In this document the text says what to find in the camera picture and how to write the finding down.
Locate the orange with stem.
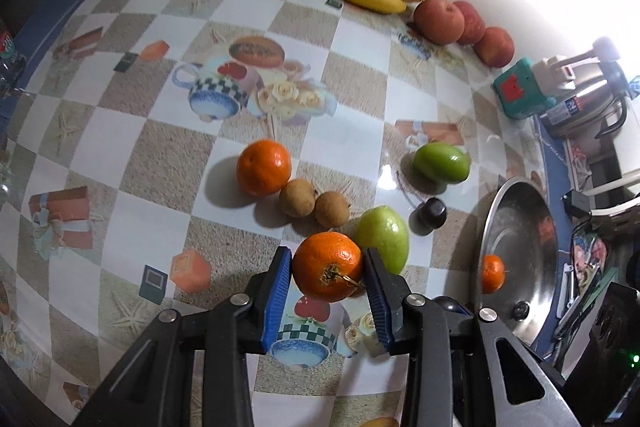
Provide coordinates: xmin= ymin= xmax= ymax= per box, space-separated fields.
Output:
xmin=292 ymin=232 xmax=362 ymax=303

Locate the large pale green mango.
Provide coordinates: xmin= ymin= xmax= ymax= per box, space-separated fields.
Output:
xmin=352 ymin=205 xmax=410 ymax=275

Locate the brown round fruit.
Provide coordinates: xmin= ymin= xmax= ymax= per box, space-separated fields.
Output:
xmin=314 ymin=191 xmax=350 ymax=229
xmin=279 ymin=179 xmax=316 ymax=219

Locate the orange with rough skin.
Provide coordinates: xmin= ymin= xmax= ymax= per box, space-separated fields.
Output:
xmin=480 ymin=254 xmax=506 ymax=294

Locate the smooth orange tangerine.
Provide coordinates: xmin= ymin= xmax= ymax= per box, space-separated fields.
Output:
xmin=236 ymin=140 xmax=292 ymax=197

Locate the black knob in bowl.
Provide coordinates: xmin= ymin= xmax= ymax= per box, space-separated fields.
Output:
xmin=511 ymin=300 xmax=530 ymax=321

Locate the small green mango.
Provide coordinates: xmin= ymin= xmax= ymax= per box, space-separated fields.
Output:
xmin=412 ymin=142 xmax=471 ymax=184

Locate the stainless steel bowl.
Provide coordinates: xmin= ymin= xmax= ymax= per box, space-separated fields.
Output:
xmin=470 ymin=176 xmax=558 ymax=346

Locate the black power adapter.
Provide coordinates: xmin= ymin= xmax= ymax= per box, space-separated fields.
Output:
xmin=562 ymin=190 xmax=591 ymax=219

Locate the checkered plastic tablecloth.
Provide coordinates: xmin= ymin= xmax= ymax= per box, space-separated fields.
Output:
xmin=1 ymin=0 xmax=546 ymax=422

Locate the blue striped cloth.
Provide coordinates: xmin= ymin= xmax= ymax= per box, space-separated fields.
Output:
xmin=531 ymin=114 xmax=576 ymax=258

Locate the teal box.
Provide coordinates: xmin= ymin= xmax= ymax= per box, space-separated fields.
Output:
xmin=492 ymin=57 xmax=555 ymax=120

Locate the red apple right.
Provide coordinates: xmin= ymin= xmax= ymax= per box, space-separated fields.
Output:
xmin=473 ymin=26 xmax=515 ymax=68

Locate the red apple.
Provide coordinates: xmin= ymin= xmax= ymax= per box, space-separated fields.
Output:
xmin=473 ymin=26 xmax=515 ymax=68
xmin=454 ymin=0 xmax=486 ymax=46
xmin=413 ymin=0 xmax=464 ymax=46

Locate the white power strip lamp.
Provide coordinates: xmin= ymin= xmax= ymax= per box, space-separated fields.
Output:
xmin=530 ymin=37 xmax=620 ymax=98

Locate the red apple left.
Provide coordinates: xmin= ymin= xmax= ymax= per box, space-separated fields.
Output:
xmin=413 ymin=0 xmax=464 ymax=46

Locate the red apple middle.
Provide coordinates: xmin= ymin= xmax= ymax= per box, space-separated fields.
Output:
xmin=454 ymin=0 xmax=486 ymax=46

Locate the stainless steel kettle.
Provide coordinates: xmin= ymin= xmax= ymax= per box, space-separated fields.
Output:
xmin=539 ymin=61 xmax=631 ymax=139

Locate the clear plastic container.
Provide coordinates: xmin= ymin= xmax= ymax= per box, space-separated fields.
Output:
xmin=0 ymin=20 xmax=26 ymax=98

